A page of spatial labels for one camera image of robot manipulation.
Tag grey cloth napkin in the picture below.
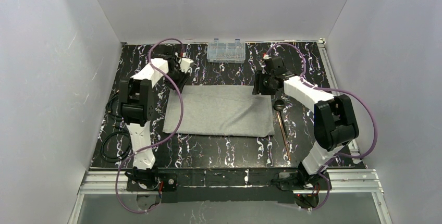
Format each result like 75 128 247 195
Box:
163 85 275 138

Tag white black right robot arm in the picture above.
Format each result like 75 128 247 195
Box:
252 55 359 176

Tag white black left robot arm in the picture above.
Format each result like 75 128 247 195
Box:
118 46 194 170

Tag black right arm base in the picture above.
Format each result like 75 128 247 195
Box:
272 167 332 191

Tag black copper spoon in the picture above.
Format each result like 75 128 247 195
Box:
273 99 291 161

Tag clear plastic compartment box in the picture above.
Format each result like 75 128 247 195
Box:
206 39 245 64

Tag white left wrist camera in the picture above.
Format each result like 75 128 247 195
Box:
180 58 194 73

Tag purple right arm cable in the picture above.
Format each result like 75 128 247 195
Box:
264 42 378 211

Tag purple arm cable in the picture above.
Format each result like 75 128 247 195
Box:
115 38 186 214
264 42 378 211

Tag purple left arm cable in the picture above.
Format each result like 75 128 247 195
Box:
115 38 186 214

